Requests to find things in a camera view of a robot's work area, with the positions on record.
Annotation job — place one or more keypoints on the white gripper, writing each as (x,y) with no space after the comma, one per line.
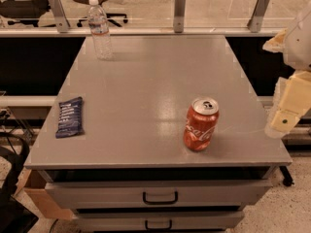
(300,46)

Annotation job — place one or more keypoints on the red coke can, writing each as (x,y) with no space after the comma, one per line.
(202,118)

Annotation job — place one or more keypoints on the clear plastic water bottle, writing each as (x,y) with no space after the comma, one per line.
(99,29)

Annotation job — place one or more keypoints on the grey top drawer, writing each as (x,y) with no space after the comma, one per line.
(104,195)

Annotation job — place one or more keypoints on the grey drawer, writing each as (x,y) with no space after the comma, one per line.
(193,220)
(104,195)

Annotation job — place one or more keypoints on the grey lower drawer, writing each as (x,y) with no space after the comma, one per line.
(193,220)

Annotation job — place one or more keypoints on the blue snack bag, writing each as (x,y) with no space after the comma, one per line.
(70,118)

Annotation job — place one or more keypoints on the black office chair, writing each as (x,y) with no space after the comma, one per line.
(26,12)

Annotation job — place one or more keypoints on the cardboard box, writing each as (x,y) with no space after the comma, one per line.
(33,185)

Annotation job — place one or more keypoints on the right metal bracket post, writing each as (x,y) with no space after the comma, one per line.
(256,20)

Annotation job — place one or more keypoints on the metal bracket post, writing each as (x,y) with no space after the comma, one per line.
(256,20)
(60,18)
(179,15)

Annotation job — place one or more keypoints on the middle metal bracket post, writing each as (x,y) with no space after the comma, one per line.
(179,15)

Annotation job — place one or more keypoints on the black top drawer handle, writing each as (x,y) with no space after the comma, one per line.
(160,200)

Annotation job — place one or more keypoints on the black drawer handle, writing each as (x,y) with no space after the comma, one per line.
(158,225)
(160,200)

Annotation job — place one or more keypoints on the black lower drawer handle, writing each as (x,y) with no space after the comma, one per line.
(158,225)

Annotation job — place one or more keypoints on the left metal bracket post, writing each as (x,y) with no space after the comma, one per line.
(60,18)

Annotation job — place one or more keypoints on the grey metal rail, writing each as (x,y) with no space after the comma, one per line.
(83,32)

